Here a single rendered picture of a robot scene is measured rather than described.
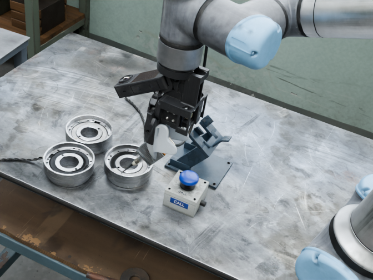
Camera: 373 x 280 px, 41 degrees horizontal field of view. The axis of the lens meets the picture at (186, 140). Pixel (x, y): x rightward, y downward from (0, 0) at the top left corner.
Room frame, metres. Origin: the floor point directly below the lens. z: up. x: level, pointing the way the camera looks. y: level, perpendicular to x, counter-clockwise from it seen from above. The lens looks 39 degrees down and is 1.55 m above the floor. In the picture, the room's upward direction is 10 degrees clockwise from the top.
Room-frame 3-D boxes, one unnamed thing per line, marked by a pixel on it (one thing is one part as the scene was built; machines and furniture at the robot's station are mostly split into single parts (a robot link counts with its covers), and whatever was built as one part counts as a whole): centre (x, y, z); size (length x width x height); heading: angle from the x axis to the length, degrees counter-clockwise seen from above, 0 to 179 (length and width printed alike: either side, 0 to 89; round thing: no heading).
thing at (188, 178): (0.74, -0.02, 0.85); 0.04 x 0.04 x 0.05
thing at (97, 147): (0.87, 0.22, 0.82); 0.10 x 0.10 x 0.04
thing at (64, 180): (0.76, 0.23, 0.82); 0.10 x 0.10 x 0.04
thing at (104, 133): (0.87, 0.22, 0.82); 0.08 x 0.08 x 0.02
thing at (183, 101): (0.73, 0.03, 1.07); 0.09 x 0.08 x 0.12; 70
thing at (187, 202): (0.74, -0.02, 0.82); 0.08 x 0.07 x 0.05; 73
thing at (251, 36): (0.69, -0.06, 1.23); 0.11 x 0.11 x 0.08; 55
